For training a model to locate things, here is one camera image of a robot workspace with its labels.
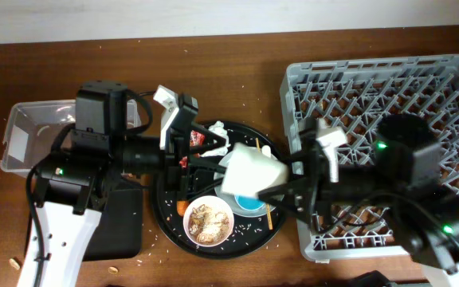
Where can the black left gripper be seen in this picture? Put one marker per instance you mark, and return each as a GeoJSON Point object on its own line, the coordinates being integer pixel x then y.
{"type": "Point", "coordinates": [178, 178]}

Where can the red snack wrapper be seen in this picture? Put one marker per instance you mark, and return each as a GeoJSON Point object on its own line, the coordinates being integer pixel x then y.
{"type": "Point", "coordinates": [196, 139]}

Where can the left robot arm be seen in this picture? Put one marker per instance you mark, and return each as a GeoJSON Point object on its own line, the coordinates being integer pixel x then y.
{"type": "Point", "coordinates": [67, 192]}

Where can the blue plastic cup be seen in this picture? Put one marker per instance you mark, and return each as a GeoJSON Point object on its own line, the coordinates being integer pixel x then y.
{"type": "Point", "coordinates": [249, 204]}

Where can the clear plastic bin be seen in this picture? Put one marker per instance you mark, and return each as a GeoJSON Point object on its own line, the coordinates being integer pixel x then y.
{"type": "Point", "coordinates": [36, 129]}

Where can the white plastic cup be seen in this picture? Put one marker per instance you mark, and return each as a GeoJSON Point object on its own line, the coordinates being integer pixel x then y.
{"type": "Point", "coordinates": [249, 172]}

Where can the white plastic fork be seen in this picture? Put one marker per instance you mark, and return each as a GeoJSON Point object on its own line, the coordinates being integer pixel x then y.
{"type": "Point", "coordinates": [266, 150]}

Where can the grey plastic dishwasher rack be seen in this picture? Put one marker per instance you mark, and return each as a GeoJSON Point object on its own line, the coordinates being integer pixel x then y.
{"type": "Point", "coordinates": [355, 95]}

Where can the black rectangular tray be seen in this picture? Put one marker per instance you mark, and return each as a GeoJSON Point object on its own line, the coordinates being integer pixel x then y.
{"type": "Point", "coordinates": [119, 234]}

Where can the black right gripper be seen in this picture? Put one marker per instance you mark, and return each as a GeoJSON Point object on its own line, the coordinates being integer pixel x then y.
{"type": "Point", "coordinates": [317, 191]}

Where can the white bowl with food scraps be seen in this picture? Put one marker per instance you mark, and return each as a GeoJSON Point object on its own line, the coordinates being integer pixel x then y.
{"type": "Point", "coordinates": [208, 221]}

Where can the wooden chopstick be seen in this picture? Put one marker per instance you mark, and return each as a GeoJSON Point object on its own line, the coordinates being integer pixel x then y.
{"type": "Point", "coordinates": [267, 206]}

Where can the peanut shell on table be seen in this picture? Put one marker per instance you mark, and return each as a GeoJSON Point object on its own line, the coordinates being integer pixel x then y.
{"type": "Point", "coordinates": [113, 270]}
{"type": "Point", "coordinates": [14, 264]}

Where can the grey round plate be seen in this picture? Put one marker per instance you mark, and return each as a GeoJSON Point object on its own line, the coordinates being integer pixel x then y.
{"type": "Point", "coordinates": [230, 199]}

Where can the orange carrot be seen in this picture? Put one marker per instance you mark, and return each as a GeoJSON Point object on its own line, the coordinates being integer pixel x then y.
{"type": "Point", "coordinates": [181, 207]}

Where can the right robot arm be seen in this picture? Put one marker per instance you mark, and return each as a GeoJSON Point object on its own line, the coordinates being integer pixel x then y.
{"type": "Point", "coordinates": [403, 180]}

